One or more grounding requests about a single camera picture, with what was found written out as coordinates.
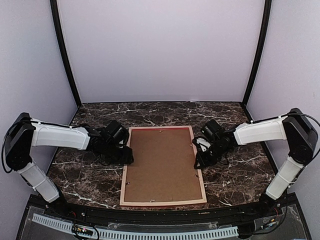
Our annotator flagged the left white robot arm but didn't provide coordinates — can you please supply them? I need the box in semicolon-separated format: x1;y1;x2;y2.
0;112;134;218

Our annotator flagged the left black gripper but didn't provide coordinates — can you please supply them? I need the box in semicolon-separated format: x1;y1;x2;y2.
102;141;134;164

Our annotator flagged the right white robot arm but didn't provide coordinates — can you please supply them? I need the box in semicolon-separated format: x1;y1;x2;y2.
192;108;320;217

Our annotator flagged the black corner post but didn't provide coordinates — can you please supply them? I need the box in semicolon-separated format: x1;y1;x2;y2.
242;0;272;107
49;0;82;108

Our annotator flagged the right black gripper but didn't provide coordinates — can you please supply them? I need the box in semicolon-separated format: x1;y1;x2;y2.
194;141;229;168

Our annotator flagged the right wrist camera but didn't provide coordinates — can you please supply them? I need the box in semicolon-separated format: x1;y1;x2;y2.
192;119;225;152

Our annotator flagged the red wooden picture frame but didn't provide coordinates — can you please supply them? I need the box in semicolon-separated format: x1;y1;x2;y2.
119;125;208;207

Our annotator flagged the white slotted cable duct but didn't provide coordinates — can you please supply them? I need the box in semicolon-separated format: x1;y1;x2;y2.
31;213;239;240

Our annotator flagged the brown cardboard backing board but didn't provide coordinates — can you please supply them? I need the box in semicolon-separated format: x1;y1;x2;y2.
123;128;204;202

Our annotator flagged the black front rail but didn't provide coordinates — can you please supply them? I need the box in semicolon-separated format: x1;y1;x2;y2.
44;202;275;226

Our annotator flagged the right black corner post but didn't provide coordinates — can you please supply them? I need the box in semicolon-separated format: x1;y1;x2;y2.
242;0;272;107

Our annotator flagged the left black corner post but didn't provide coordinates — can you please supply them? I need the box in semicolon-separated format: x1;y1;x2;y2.
49;0;82;108

